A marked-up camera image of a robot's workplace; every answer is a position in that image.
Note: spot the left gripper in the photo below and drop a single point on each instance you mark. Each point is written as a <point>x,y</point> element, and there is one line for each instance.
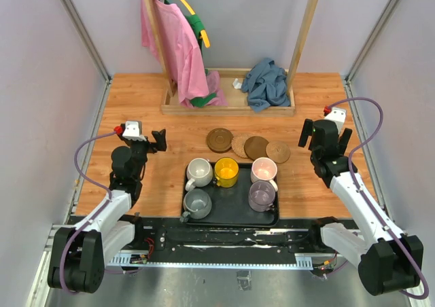
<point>152,147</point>

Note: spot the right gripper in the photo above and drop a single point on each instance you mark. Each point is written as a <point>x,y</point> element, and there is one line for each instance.
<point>342,140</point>

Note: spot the woven rattan coaster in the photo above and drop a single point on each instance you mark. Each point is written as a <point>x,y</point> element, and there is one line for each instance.
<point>278,151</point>
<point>238,143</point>

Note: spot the grooved dark wooden coaster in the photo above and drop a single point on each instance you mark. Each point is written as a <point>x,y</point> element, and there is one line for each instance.
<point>219,140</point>

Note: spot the plain brown wooden coaster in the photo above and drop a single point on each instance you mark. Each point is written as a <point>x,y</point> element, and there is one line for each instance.
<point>255,147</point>

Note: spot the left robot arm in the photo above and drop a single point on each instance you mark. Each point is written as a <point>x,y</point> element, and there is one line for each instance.
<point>80,253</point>

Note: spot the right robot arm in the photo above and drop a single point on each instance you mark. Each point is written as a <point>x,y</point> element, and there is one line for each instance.
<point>385,257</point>

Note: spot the white mug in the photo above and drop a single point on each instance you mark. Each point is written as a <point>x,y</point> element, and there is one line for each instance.
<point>199,173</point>

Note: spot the green garment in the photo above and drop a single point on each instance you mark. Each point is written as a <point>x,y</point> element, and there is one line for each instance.
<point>185,36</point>

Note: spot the pink mug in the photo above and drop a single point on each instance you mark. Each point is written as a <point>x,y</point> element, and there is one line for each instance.
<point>264,169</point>

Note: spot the yellow mug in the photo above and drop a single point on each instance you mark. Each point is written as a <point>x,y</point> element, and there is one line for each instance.
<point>225,172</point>

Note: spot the grey mug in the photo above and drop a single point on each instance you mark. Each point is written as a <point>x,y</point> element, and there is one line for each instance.
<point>196,204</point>

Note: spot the blue crumpled shirt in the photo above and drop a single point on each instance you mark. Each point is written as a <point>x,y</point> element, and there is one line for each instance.
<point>265,86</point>

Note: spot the wooden clothes rack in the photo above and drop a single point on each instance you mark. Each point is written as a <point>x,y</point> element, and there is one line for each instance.
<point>237,101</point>

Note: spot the purple mug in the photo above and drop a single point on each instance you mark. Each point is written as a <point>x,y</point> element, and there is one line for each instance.
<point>261,196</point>

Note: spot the white clip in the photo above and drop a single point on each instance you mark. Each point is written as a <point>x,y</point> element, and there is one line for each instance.
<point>237,84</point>

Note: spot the pink shirt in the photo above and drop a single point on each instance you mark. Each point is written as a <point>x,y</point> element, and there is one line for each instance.
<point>196,88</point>

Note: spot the black serving tray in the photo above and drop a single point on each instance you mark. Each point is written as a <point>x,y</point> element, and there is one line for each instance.
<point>230,207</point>

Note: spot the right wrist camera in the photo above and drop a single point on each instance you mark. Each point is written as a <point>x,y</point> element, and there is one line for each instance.
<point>337,115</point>

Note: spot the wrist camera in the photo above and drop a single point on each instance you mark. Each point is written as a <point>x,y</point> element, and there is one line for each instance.
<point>337,115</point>
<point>130,131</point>

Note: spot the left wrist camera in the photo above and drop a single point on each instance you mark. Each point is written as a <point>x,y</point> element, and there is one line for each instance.
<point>130,131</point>

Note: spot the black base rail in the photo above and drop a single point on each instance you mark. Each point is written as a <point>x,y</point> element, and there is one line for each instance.
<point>166,242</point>

